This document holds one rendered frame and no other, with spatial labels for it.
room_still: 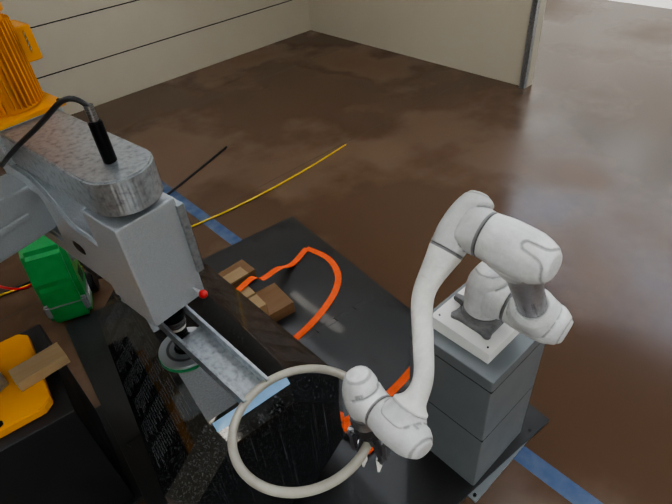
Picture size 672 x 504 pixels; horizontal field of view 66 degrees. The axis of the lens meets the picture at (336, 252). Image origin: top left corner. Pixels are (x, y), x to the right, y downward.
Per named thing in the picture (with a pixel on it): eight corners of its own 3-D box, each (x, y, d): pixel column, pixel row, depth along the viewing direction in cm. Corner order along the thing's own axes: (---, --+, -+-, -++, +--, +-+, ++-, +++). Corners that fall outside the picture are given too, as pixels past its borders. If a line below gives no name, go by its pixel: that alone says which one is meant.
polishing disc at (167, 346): (153, 342, 211) (152, 340, 210) (203, 321, 218) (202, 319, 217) (167, 378, 196) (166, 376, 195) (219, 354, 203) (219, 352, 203)
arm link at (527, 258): (525, 291, 198) (580, 320, 186) (502, 326, 196) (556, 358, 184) (496, 197, 134) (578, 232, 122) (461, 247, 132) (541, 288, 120)
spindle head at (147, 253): (104, 291, 198) (54, 194, 170) (151, 261, 211) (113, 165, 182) (159, 333, 179) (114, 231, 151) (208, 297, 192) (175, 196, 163)
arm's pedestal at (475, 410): (454, 375, 288) (466, 268, 237) (535, 432, 258) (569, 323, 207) (393, 433, 264) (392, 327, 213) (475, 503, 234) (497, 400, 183)
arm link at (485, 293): (477, 285, 211) (485, 244, 196) (517, 307, 201) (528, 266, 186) (454, 307, 203) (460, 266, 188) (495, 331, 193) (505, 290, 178)
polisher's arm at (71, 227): (48, 251, 228) (-7, 152, 196) (95, 225, 240) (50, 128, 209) (144, 323, 189) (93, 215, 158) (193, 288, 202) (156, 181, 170)
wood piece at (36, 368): (22, 392, 204) (16, 384, 201) (13, 378, 210) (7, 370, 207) (70, 362, 215) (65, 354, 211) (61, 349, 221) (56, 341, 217)
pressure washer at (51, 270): (48, 295, 366) (-14, 192, 310) (99, 280, 374) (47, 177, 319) (46, 329, 340) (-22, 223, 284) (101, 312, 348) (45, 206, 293)
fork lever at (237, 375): (112, 297, 200) (109, 289, 196) (154, 269, 211) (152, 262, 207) (236, 415, 177) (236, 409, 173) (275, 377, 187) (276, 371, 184)
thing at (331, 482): (198, 443, 169) (195, 438, 167) (299, 348, 197) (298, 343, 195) (306, 535, 140) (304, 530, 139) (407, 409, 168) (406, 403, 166)
